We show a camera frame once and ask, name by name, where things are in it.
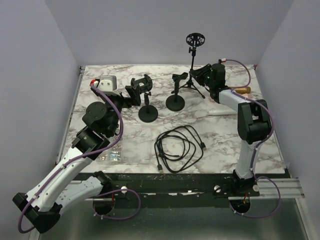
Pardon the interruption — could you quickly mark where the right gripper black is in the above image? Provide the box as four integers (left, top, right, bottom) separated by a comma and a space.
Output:
189, 64, 214, 89

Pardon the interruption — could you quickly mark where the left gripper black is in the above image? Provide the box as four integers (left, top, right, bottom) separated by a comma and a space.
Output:
102, 84, 141, 136

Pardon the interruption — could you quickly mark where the black round-base shockmount stand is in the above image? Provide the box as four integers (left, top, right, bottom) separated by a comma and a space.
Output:
130, 74, 158, 123

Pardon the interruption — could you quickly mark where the black tripod shockmount stand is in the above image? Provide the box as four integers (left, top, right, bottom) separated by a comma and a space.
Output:
179, 32, 206, 99

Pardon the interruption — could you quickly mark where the black round-base clip stand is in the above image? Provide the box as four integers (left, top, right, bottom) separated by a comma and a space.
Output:
165, 72, 188, 112

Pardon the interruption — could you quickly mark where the white grey microphone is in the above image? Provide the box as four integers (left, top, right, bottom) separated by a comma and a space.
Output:
208, 109, 237, 116

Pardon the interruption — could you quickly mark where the gold microphone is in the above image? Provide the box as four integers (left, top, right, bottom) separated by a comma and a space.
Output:
231, 86, 251, 95

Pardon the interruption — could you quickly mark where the pink microphone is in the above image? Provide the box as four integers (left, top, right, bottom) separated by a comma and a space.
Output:
246, 93, 253, 99

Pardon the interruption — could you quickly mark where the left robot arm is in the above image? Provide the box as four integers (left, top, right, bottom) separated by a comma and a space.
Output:
12, 79, 141, 234

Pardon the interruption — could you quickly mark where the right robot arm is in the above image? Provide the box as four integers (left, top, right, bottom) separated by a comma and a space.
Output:
189, 62, 274, 196

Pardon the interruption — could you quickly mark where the clear plastic screw box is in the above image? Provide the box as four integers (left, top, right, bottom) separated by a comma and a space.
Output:
96, 125, 153, 165

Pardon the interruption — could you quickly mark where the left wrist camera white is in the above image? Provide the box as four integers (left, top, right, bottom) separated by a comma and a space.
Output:
90, 75, 120, 96

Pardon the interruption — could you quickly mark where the black coiled usb cable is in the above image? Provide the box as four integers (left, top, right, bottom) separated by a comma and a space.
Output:
154, 124, 208, 174

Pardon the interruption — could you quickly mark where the black mounting rail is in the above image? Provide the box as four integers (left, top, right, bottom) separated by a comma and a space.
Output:
69, 172, 261, 210

